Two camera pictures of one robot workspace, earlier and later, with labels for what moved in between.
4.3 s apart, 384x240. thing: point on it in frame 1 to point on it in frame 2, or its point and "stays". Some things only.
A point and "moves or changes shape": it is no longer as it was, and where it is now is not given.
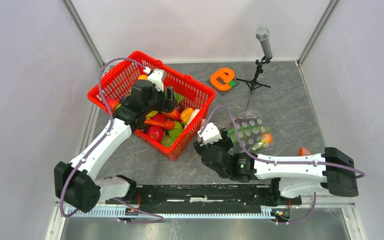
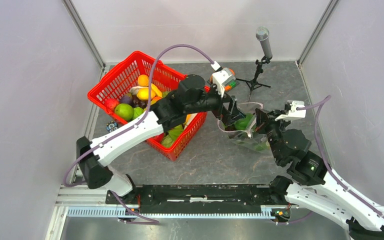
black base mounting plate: (203, 198) stays
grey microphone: (262, 34) stays
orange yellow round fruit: (142, 77) stays
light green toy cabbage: (168, 140) stays
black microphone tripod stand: (253, 84) stays
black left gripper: (167, 105) to (233, 113)
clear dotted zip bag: (255, 135) moves or changes shape
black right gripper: (226, 141) to (264, 118)
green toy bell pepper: (178, 97) moves or changes shape
